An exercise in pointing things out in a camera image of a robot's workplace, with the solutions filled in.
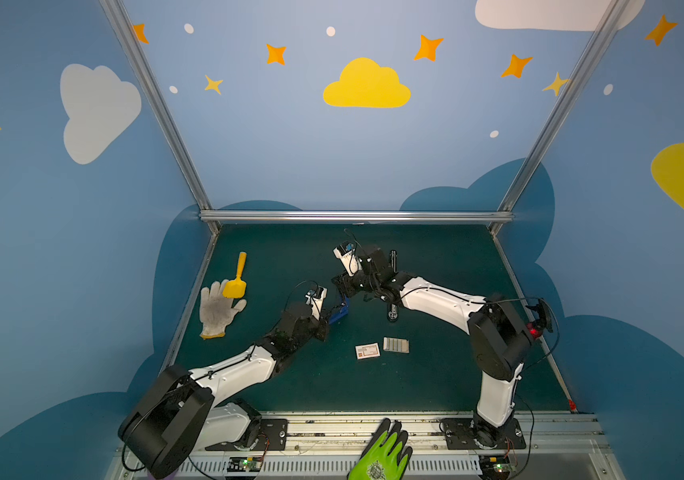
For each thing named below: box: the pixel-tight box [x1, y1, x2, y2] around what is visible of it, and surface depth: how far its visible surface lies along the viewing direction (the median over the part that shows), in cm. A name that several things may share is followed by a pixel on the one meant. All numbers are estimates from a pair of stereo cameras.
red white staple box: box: [355, 342, 381, 360], surface depth 90 cm
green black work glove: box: [348, 418, 413, 480], surface depth 72 cm
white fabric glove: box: [199, 279, 247, 339], surface depth 98 cm
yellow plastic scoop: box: [222, 251, 247, 299], surface depth 104 cm
